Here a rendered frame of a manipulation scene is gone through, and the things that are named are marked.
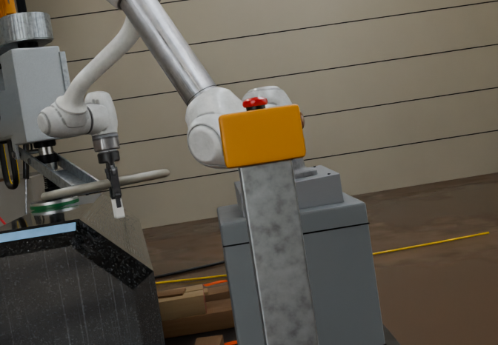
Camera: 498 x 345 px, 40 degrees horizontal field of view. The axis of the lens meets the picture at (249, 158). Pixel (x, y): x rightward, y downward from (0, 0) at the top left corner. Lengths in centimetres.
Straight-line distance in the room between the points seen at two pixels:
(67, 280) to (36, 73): 108
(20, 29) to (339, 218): 183
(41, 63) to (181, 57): 139
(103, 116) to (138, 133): 541
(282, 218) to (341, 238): 85
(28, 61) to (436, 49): 588
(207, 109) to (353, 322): 70
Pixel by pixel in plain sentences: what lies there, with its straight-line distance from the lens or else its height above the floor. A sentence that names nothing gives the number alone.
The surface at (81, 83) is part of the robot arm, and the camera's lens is 225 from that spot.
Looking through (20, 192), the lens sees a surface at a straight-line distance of 572.
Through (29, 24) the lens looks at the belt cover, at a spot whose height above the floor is 162.
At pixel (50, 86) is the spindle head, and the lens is 318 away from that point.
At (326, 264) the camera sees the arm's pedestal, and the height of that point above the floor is 65.
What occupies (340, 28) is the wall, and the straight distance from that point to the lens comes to 799.
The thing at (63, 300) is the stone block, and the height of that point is 54.
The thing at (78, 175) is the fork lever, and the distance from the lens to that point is 305.
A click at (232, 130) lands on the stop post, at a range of 98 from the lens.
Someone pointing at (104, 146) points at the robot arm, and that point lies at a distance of 237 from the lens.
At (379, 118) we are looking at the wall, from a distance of 802.
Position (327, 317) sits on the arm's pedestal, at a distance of 190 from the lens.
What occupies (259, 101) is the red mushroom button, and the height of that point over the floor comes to 109.
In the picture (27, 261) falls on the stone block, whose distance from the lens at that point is 247.
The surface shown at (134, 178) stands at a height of 92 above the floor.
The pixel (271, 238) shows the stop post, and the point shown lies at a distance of 102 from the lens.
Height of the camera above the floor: 107
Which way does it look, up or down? 3 degrees down
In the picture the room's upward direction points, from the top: 9 degrees counter-clockwise
